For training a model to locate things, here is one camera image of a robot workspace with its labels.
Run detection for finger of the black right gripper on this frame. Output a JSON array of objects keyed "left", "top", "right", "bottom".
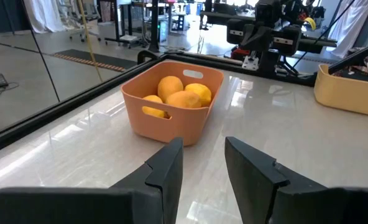
[
  {"left": 241, "top": 28, "right": 259, "bottom": 52},
  {"left": 257, "top": 27, "right": 274, "bottom": 50}
]

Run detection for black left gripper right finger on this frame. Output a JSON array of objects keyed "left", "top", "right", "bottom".
[{"left": 224, "top": 136, "right": 368, "bottom": 224}]

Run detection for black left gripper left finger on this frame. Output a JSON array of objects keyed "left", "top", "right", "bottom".
[{"left": 0, "top": 138, "right": 184, "bottom": 224}]

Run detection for yellow lemon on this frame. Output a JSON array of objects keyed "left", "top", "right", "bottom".
[
  {"left": 165, "top": 90, "right": 203, "bottom": 109},
  {"left": 184, "top": 83, "right": 213, "bottom": 108},
  {"left": 157, "top": 75, "right": 184, "bottom": 103},
  {"left": 142, "top": 95, "right": 170, "bottom": 119}
]

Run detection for white curtain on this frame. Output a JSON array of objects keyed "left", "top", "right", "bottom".
[
  {"left": 326, "top": 0, "right": 368, "bottom": 58},
  {"left": 24, "top": 0, "right": 66, "bottom": 34}
]

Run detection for yellow plastic basket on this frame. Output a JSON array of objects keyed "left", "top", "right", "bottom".
[{"left": 313, "top": 63, "right": 368, "bottom": 118}]

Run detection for orange plastic basket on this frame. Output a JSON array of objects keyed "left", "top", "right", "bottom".
[{"left": 120, "top": 60, "right": 225, "bottom": 147}]

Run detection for black hazard-striped floor mat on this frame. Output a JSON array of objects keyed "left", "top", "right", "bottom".
[{"left": 52, "top": 49, "right": 138, "bottom": 73}]

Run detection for white mounting bracket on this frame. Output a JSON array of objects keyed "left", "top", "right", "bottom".
[{"left": 241, "top": 55, "right": 260, "bottom": 72}]

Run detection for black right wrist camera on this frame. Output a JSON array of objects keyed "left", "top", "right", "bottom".
[{"left": 254, "top": 0, "right": 286, "bottom": 27}]

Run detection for yellow cable wrap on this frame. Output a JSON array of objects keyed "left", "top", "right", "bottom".
[{"left": 304, "top": 17, "right": 317, "bottom": 31}]

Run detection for black diagonal frame strut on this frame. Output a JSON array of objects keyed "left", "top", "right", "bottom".
[{"left": 328, "top": 39, "right": 368, "bottom": 75}]

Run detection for black post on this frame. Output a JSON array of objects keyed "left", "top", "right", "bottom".
[{"left": 150, "top": 0, "right": 160, "bottom": 53}]

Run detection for yellow hanging rope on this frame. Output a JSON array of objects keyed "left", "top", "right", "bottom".
[{"left": 77, "top": 0, "right": 104, "bottom": 83}]

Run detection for black hanging cable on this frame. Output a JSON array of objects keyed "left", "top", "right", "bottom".
[{"left": 20, "top": 0, "right": 61, "bottom": 103}]

